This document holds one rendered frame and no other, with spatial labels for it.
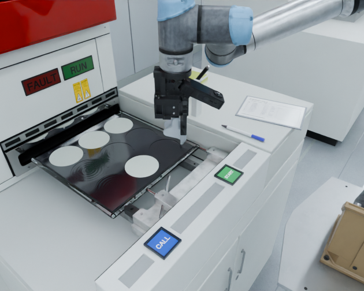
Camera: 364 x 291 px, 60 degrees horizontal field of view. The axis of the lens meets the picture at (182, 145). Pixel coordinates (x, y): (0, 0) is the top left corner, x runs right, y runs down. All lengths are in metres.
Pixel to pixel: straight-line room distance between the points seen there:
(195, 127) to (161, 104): 0.30
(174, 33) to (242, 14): 0.14
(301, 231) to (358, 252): 0.17
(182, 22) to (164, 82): 0.14
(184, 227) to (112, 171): 0.32
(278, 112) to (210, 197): 0.45
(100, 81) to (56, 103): 0.18
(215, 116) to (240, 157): 0.21
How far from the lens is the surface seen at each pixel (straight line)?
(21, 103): 1.02
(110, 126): 1.13
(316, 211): 0.99
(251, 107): 1.10
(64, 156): 1.03
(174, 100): 0.73
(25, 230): 0.97
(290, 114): 1.10
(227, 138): 0.97
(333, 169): 2.53
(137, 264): 0.66
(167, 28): 0.67
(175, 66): 0.70
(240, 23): 0.67
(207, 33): 0.67
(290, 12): 0.83
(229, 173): 0.82
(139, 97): 1.16
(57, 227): 0.94
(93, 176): 0.93
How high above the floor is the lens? 1.51
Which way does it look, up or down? 37 degrees down
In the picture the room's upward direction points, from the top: straight up
